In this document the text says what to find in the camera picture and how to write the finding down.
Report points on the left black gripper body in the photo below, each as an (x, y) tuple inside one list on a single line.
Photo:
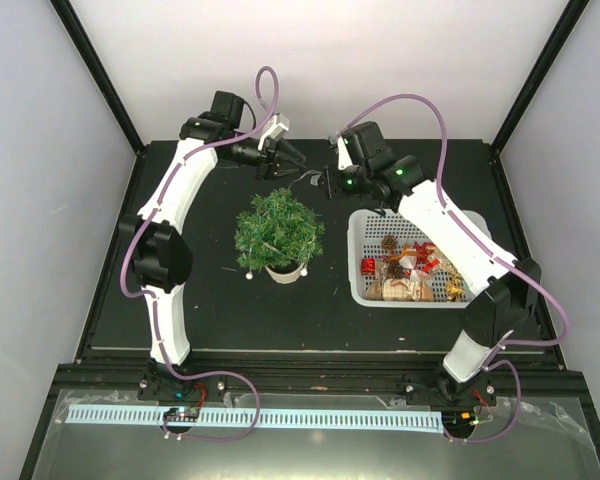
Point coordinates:
[(266, 163)]

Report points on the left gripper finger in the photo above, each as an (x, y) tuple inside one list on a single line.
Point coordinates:
[(290, 154), (285, 172)]

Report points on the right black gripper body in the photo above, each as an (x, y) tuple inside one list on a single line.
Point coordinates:
[(340, 189)]

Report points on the small green christmas tree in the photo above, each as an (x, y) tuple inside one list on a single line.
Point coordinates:
[(279, 234)]

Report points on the white perforated plastic basket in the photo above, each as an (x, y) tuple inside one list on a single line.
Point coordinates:
[(366, 230)]

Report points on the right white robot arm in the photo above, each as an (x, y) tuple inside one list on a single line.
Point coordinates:
[(503, 288)]

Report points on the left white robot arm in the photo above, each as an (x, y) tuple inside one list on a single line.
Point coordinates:
[(158, 262)]

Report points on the brown pine cone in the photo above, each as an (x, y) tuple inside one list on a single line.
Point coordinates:
[(389, 243)]

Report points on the red gift box ornament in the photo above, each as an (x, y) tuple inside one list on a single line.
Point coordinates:
[(368, 267)]

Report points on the dark pine cone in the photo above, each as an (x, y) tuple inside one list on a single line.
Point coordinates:
[(395, 270)]

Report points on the red white ribbon ornaments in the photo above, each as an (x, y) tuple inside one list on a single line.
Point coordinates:
[(419, 258)]

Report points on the beige fabric sack ornament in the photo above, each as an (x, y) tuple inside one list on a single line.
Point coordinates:
[(400, 290)]

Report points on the gold bow ornament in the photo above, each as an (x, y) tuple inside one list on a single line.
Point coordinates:
[(455, 286)]

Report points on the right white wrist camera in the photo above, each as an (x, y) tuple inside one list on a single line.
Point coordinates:
[(339, 145)]

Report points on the white slotted cable duct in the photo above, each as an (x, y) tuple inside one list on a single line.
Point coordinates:
[(265, 418)]

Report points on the left black frame post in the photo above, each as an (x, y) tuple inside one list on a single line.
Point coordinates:
[(72, 24)]

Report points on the black frame post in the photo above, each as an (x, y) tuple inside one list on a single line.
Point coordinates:
[(72, 24), (549, 53)]

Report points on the right black frame post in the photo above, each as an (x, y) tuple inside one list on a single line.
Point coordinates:
[(549, 53)]

